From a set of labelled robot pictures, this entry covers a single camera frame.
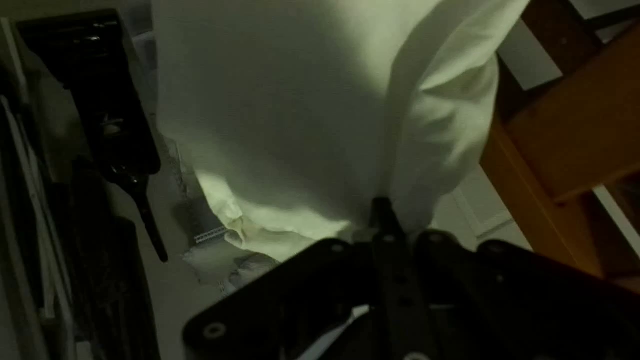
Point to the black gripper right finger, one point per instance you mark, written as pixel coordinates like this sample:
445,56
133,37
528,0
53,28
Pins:
504,303

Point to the white pillowcase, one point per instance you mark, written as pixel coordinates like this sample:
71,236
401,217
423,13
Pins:
297,115

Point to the wooden bunk bed frame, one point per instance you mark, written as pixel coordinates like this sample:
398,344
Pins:
564,151

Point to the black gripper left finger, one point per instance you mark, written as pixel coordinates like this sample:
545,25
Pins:
281,315

